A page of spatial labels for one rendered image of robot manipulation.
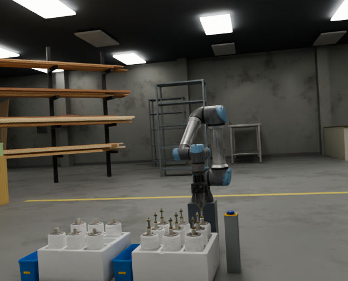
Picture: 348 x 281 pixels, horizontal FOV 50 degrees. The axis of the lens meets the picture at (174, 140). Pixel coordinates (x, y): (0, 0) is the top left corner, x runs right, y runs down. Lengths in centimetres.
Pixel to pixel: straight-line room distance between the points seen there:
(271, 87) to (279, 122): 110
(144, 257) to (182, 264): 20
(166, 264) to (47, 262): 67
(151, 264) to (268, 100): 1007
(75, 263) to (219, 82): 1011
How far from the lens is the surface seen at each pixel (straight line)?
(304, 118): 1179
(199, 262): 190
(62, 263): 218
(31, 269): 230
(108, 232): 231
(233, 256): 211
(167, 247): 195
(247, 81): 1178
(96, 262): 208
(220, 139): 247
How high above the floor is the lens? 75
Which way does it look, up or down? level
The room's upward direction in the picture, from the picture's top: 3 degrees counter-clockwise
